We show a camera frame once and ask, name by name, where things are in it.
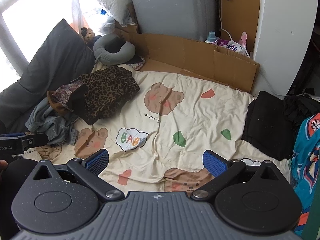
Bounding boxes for leopard print garment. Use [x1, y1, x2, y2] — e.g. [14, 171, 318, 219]
[75, 66, 140, 125]

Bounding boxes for black folded clothes stack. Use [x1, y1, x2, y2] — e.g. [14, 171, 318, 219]
[241, 91, 319, 161]

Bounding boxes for blue denim jeans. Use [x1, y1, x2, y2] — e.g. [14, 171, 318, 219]
[25, 97, 79, 146]

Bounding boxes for mustard brown garment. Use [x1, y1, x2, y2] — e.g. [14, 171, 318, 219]
[47, 90, 73, 116]

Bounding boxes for black garment on pile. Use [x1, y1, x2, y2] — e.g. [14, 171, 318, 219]
[66, 85, 88, 113]

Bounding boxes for cream bear print bedsheet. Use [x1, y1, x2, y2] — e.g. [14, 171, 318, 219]
[24, 61, 292, 193]

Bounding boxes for paisley patterned garment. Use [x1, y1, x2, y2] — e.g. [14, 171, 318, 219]
[52, 80, 83, 103]

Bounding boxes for teal printed jersey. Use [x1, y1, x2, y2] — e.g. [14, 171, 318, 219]
[291, 113, 319, 236]

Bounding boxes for dark grey pillow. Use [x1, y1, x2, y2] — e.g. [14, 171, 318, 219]
[1, 19, 95, 133]

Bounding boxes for brown cardboard sheet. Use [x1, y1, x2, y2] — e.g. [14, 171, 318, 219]
[116, 29, 259, 93]

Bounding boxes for floral folded cloth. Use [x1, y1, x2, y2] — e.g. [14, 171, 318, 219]
[129, 57, 145, 70]

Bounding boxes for purple white plastic bag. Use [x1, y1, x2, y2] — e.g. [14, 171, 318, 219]
[217, 31, 249, 57]

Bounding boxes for grey neck pillow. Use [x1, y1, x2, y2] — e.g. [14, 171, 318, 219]
[93, 34, 136, 66]

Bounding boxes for blue cap detergent bottle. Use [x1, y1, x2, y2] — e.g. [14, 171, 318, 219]
[205, 31, 218, 45]

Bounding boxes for small teddy bear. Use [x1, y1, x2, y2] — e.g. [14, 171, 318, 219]
[81, 27, 102, 46]

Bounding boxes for white pillar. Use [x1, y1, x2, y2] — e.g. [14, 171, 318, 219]
[252, 0, 318, 98]

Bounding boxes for grey cabinet panel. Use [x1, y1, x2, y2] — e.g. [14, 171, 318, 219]
[132, 0, 218, 41]

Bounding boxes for tall cardboard box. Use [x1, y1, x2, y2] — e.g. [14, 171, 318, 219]
[220, 0, 260, 52]

